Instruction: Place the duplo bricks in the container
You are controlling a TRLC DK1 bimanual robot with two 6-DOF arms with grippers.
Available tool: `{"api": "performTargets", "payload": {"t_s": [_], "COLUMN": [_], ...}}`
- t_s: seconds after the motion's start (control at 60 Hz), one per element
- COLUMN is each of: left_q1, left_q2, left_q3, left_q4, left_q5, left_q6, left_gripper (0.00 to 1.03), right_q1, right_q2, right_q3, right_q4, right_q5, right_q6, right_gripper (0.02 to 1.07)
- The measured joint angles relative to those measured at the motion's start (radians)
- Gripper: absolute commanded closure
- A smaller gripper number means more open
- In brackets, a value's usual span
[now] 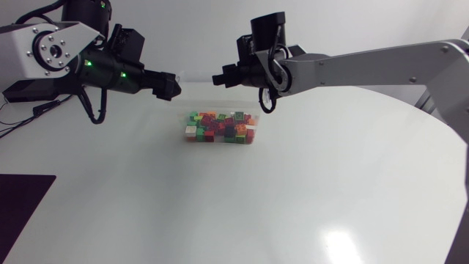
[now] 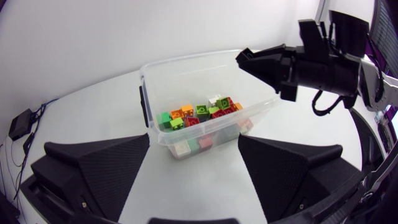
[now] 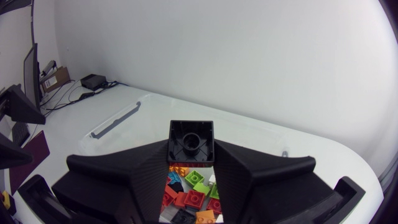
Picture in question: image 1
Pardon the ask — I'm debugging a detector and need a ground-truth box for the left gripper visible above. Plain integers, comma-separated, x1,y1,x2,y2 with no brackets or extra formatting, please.
141,69,182,102

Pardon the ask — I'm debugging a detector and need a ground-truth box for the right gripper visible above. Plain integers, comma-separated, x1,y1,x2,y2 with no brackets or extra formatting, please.
212,62,265,89

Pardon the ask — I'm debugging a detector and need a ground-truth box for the clear plastic container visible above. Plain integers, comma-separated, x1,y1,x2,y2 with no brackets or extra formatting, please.
177,77,262,146

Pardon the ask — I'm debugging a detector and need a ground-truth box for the pile of toy bricks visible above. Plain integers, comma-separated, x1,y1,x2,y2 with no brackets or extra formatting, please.
185,111,256,144

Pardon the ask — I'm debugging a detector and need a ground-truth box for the dark mat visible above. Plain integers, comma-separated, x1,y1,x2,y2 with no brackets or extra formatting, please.
0,174,57,263

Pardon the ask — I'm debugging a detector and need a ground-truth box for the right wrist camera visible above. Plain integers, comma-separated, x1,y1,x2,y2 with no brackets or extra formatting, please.
236,34,258,65

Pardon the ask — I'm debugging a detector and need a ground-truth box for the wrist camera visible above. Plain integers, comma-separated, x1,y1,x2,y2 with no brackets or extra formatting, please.
108,23,146,66
236,34,258,65

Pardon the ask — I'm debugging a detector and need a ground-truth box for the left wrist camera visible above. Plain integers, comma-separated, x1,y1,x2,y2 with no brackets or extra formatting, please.
108,23,146,66

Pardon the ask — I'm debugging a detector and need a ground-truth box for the black cable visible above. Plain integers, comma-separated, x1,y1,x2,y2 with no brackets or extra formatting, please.
0,94,75,139

